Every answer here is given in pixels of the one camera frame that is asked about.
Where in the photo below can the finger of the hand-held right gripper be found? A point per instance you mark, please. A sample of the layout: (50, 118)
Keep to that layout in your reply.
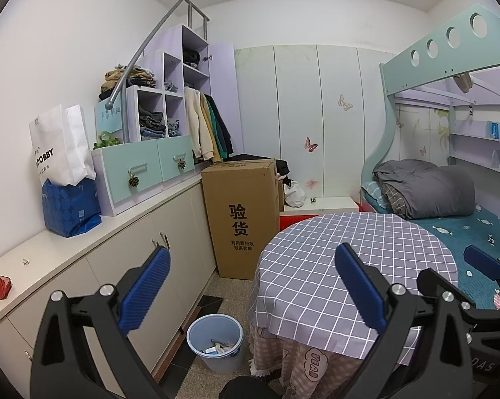
(482, 262)
(429, 280)

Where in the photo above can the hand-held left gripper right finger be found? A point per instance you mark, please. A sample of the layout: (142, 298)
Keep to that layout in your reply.
(358, 282)

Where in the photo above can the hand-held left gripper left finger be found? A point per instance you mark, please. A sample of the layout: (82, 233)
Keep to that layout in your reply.
(146, 286)

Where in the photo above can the blue white packet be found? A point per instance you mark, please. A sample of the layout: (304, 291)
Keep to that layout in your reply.
(216, 349)

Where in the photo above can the light blue plastic bin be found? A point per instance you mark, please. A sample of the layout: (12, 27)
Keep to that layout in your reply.
(220, 363)

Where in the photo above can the teal bedsheet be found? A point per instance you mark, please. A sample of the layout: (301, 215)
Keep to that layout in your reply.
(453, 232)

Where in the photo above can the white low cabinet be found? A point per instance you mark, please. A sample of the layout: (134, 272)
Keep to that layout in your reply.
(108, 266)

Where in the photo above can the grey checked tablecloth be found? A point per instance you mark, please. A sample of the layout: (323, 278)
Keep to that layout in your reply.
(316, 257)

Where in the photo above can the checked blanket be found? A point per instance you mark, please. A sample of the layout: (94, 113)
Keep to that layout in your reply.
(395, 201)

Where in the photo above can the grey duvet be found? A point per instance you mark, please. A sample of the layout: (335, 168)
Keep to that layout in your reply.
(433, 191)

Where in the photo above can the red storage step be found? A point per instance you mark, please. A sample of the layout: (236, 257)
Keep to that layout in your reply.
(291, 219)

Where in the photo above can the pink fringed undercloth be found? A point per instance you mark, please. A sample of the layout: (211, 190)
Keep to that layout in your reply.
(299, 365)

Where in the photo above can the blue gift bag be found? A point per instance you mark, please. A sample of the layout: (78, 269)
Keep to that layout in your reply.
(69, 212)

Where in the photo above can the white plastic bag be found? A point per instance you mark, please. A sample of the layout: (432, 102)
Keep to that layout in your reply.
(294, 194)

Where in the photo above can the pink flower sticker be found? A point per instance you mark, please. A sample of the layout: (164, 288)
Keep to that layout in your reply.
(312, 183)

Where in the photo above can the teal drawer unit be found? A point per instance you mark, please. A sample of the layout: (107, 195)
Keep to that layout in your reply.
(116, 166)

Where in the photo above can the tall cardboard box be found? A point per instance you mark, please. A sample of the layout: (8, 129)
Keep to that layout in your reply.
(237, 199)

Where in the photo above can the black cloth bundle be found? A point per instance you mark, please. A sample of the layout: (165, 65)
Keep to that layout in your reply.
(283, 170)

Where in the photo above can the person's dark trouser leg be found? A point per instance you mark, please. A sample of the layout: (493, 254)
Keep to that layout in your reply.
(250, 388)

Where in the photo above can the pink butterfly sticker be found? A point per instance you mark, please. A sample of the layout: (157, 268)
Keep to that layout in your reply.
(311, 144)

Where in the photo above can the green plant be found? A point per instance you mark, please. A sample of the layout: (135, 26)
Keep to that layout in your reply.
(106, 141)

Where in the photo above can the white paper bag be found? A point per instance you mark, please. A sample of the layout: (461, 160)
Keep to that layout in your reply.
(58, 145)

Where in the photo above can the beige jacket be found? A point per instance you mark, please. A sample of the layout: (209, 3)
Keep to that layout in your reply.
(200, 124)

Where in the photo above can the green jacket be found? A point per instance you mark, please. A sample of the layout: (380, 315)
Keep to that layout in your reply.
(220, 129)

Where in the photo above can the beige butterfly sticker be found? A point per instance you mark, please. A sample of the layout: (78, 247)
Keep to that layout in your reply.
(345, 102)

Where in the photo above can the white wardrobe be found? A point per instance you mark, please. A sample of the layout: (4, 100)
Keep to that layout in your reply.
(295, 104)

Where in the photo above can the pile of folded clothes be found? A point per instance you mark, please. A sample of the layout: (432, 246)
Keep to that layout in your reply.
(127, 77)

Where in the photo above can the lilac cubby shelf unit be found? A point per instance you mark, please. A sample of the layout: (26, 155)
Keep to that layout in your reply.
(220, 83)

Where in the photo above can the metal handrail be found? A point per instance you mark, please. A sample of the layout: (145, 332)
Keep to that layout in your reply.
(150, 39)

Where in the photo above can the lilac wall shelf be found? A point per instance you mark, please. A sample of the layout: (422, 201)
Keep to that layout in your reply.
(478, 143)

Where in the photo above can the small blue wall item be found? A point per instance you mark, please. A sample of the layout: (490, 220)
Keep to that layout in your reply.
(494, 129)

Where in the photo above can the teal bunk bed frame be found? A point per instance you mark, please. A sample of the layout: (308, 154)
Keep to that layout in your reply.
(441, 45)

